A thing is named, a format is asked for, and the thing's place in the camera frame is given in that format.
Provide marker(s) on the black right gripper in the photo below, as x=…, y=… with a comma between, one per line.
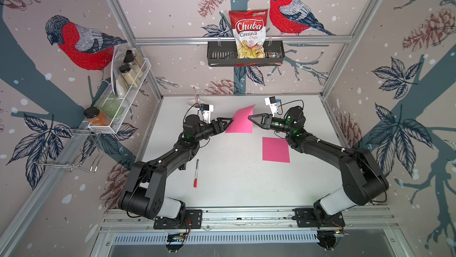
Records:
x=266, y=121

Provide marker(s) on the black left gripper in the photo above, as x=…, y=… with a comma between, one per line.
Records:
x=220, y=127

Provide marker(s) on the pink square paper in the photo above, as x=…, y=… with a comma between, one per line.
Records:
x=275, y=150
x=241, y=123

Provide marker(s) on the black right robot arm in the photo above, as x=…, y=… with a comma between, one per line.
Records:
x=362, y=178

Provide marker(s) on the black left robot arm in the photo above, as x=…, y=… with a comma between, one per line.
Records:
x=144, y=190

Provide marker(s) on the pink pen in cup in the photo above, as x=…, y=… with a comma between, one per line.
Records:
x=196, y=96

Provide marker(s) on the white cup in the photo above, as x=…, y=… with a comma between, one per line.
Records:
x=192, y=101

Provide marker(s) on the red marker pen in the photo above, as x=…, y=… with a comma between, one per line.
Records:
x=196, y=174

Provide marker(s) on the Chuba cassava chips bag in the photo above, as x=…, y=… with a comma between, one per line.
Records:
x=249, y=30

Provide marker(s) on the beige spice bottle black cap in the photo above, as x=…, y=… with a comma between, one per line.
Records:
x=129, y=76

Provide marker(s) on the green glass jar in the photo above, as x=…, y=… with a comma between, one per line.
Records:
x=110, y=105

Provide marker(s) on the orange spice jar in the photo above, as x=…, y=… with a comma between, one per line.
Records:
x=96, y=117

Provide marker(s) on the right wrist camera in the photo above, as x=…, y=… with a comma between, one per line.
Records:
x=273, y=104

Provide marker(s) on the black wire basket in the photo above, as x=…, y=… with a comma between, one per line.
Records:
x=228, y=54

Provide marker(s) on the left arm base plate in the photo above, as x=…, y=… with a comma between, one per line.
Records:
x=190, y=219

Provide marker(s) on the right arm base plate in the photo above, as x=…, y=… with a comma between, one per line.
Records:
x=309, y=217

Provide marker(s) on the white wire shelf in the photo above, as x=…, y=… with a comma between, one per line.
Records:
x=120, y=89

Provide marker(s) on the aluminium mounting rail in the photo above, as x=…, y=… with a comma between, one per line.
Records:
x=247, y=219

